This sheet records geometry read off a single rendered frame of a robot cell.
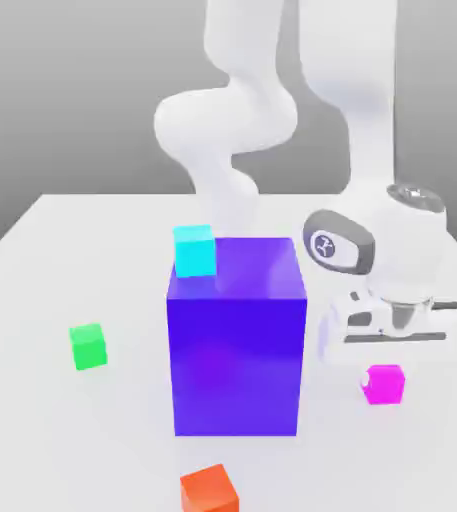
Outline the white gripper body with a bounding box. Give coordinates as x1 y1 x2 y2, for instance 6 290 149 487
318 328 455 368

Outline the small magenta cube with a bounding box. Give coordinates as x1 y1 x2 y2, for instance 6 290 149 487
361 363 407 406

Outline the small orange cube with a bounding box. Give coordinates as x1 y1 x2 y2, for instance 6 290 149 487
179 463 240 512

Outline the small cyan cube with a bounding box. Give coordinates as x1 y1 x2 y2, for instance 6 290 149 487
172 224 218 279

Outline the small green cube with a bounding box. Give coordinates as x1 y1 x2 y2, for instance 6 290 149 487
68 322 109 372

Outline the large purple box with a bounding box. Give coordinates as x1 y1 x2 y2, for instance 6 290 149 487
166 237 308 438

